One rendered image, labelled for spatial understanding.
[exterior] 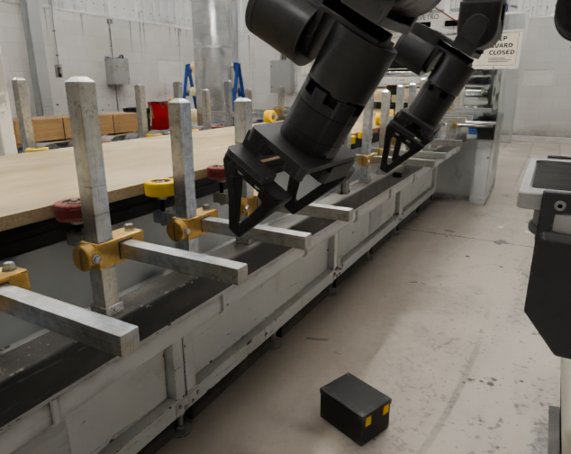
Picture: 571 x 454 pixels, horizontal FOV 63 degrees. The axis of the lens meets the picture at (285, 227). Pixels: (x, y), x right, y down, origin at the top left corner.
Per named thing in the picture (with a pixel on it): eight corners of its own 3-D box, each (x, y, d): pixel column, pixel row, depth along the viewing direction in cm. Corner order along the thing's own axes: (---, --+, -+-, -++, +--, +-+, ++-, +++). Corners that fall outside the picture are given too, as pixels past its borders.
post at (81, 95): (122, 323, 95) (94, 77, 81) (108, 331, 92) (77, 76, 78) (110, 320, 97) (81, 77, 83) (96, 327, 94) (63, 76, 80)
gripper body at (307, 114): (242, 142, 41) (278, 66, 37) (302, 132, 49) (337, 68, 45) (295, 187, 39) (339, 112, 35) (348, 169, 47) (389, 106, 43)
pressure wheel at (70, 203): (52, 257, 96) (44, 203, 93) (74, 244, 104) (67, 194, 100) (88, 259, 95) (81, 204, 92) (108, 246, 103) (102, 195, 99)
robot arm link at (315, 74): (391, 40, 34) (413, 42, 39) (320, -7, 36) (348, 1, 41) (344, 120, 38) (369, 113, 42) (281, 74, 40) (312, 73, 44)
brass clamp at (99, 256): (148, 252, 97) (145, 230, 95) (94, 275, 85) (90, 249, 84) (126, 248, 100) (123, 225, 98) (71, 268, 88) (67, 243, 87)
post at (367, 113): (368, 195, 222) (374, 89, 208) (366, 196, 219) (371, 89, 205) (361, 194, 223) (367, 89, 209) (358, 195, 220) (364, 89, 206)
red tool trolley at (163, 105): (187, 137, 1059) (185, 100, 1035) (167, 140, 992) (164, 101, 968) (169, 136, 1076) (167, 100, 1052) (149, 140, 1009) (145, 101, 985)
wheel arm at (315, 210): (353, 222, 124) (353, 206, 122) (348, 225, 121) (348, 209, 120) (220, 203, 144) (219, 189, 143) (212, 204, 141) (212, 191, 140)
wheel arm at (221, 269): (249, 284, 81) (248, 260, 80) (238, 291, 78) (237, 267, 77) (81, 244, 102) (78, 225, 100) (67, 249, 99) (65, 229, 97)
